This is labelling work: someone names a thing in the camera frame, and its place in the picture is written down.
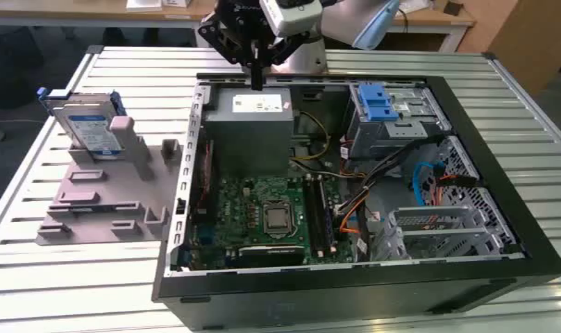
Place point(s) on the silver white wrist camera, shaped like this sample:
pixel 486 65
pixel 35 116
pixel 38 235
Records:
pixel 295 19

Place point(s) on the blue plastic drive latch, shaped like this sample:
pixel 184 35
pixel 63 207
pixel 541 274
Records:
pixel 376 104

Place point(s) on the wooden desk white frame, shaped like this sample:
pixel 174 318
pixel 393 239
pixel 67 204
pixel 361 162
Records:
pixel 101 15

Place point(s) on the black open PC case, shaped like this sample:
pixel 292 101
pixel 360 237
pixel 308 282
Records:
pixel 308 298

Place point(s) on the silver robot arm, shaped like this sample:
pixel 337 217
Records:
pixel 308 55

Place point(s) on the clear plastic bag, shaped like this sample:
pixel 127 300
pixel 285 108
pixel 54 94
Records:
pixel 420 7

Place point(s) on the green motherboard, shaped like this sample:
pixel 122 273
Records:
pixel 234 194

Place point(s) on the black CPU socket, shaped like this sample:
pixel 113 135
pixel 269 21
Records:
pixel 279 202

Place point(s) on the black RAM slot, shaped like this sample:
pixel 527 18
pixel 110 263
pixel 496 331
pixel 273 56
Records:
pixel 313 215
pixel 321 215

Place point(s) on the grey power supply unit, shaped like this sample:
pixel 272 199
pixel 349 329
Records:
pixel 248 145

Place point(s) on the large white box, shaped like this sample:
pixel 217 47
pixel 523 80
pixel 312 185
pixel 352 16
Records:
pixel 144 5

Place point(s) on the RAM stick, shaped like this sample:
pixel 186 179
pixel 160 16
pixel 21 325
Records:
pixel 95 208

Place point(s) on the grey metal drive cage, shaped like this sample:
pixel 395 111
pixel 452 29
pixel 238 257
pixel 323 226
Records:
pixel 401 133

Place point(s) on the silver CPU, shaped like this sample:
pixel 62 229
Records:
pixel 277 219

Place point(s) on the grey plastic parts rack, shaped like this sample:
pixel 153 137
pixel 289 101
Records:
pixel 105 194

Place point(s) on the black office chair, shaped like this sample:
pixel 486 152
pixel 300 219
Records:
pixel 7 69

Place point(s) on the grey metal disk bay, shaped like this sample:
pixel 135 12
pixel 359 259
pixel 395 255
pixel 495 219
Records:
pixel 439 231

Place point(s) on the small black desk item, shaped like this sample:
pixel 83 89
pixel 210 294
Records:
pixel 456 8

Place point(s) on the wooden cabinet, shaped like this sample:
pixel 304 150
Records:
pixel 531 41

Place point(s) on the black graphics card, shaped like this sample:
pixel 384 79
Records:
pixel 272 255

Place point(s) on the small white box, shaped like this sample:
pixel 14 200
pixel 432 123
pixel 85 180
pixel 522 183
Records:
pixel 177 2

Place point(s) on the hard disk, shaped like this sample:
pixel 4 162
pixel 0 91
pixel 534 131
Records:
pixel 93 135

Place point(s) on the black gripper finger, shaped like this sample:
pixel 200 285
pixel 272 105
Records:
pixel 225 45
pixel 276 52

